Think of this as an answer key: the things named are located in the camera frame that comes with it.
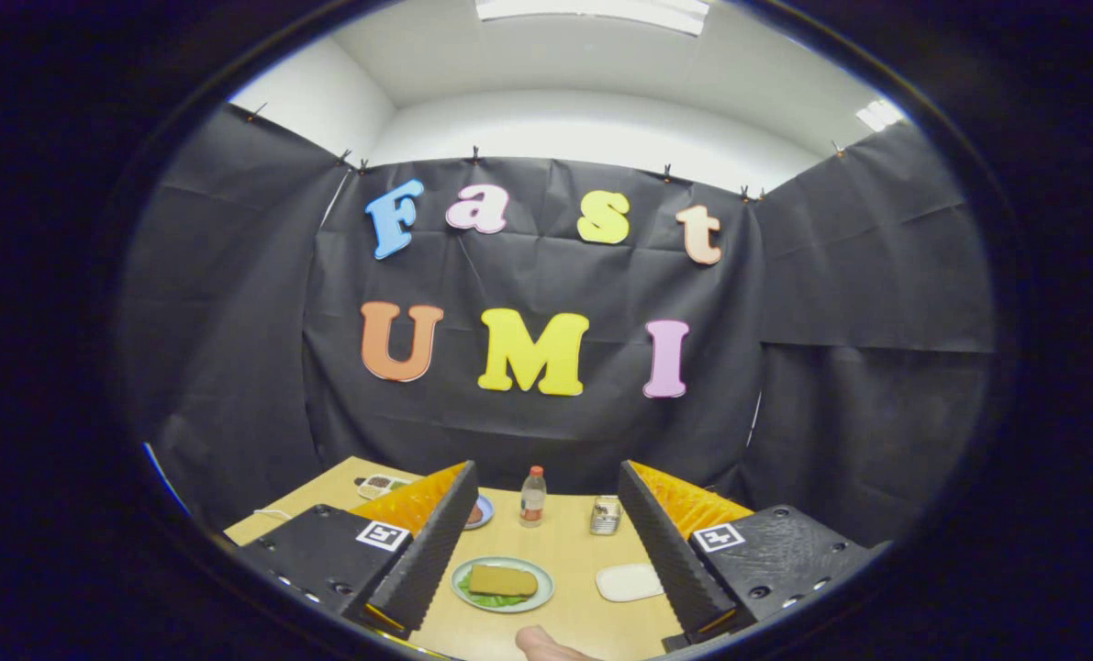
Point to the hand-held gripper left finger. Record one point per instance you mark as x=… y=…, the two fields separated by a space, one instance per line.
x=436 y=551

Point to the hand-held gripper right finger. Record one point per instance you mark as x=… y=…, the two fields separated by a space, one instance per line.
x=665 y=560

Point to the brown bread slice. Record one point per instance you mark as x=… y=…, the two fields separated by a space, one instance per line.
x=503 y=580

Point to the green lettuce leaf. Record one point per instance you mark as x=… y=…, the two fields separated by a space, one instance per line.
x=491 y=601

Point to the small white square dish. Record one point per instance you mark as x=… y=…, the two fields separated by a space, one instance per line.
x=629 y=583

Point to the brown meat patty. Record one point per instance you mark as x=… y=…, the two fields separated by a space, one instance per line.
x=474 y=515

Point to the blue plate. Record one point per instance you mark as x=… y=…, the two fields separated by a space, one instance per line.
x=488 y=514

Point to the white sectioned condiment tray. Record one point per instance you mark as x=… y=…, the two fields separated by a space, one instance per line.
x=381 y=484

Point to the clear water bottle red cap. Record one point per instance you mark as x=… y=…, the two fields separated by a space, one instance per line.
x=533 y=505

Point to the pale green plate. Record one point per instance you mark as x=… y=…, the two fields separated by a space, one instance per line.
x=546 y=588

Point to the ceiling light panel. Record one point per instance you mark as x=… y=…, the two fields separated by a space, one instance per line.
x=879 y=115

